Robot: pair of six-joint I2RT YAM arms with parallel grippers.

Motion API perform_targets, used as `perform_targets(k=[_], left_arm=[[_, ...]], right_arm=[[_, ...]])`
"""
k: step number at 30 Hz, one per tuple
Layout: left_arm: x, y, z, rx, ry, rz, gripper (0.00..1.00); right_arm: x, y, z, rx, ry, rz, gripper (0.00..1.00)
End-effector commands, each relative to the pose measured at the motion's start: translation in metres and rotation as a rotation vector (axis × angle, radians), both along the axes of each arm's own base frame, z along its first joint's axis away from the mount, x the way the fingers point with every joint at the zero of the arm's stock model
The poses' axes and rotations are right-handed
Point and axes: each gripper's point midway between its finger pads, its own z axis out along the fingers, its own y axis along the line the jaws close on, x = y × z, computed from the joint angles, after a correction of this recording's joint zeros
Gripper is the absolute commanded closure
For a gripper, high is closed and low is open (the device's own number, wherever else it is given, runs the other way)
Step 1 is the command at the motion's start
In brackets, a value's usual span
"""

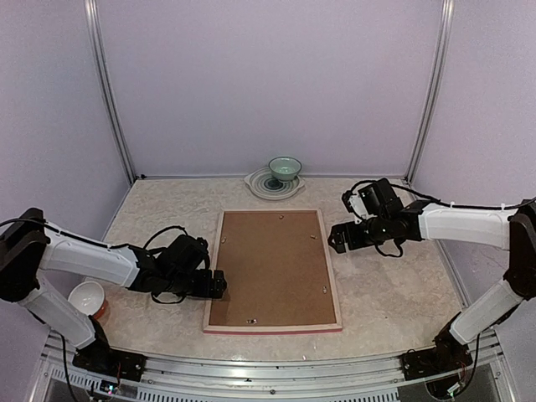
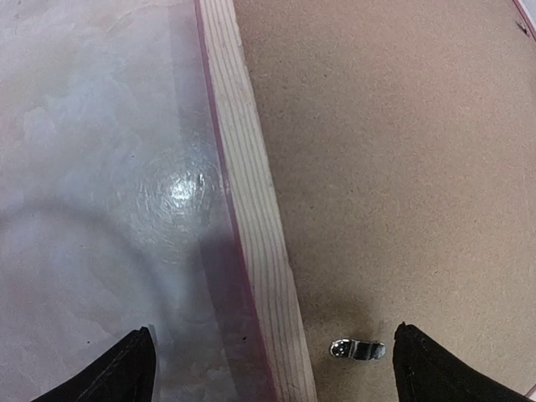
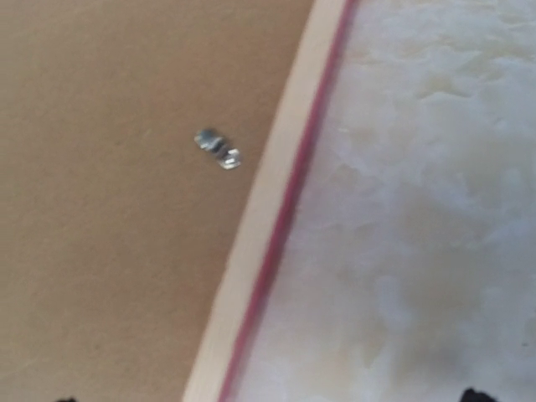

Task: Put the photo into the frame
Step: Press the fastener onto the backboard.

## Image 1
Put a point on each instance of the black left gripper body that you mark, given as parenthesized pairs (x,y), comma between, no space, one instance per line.
(203,289)

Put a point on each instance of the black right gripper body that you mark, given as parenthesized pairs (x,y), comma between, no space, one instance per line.
(355,241)

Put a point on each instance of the brown backing board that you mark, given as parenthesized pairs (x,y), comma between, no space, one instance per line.
(272,268)

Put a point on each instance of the wooden picture frame red edge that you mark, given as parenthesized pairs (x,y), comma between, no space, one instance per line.
(272,329)

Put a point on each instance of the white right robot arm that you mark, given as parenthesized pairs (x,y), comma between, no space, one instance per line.
(379,216)

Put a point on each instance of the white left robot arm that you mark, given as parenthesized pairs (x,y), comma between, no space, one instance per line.
(31,245)

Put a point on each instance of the green ceramic bowl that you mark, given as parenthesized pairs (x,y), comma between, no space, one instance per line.
(285,168)

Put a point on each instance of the white plate green rings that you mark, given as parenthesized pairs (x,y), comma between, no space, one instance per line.
(268,188)

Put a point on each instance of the white bowl orange outside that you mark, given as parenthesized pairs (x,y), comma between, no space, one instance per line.
(89,298)

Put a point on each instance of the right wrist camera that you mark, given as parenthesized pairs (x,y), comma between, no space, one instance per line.
(355,206)

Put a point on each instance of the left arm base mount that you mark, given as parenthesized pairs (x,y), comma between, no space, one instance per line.
(111,362)

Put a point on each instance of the right aluminium corner post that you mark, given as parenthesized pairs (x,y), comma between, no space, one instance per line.
(433,90)

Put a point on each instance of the aluminium corner post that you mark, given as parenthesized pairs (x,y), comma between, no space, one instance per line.
(433,90)
(99,55)

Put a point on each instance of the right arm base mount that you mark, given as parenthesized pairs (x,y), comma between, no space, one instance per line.
(446,355)

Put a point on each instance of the left aluminium corner post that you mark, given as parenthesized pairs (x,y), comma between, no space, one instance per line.
(99,55)

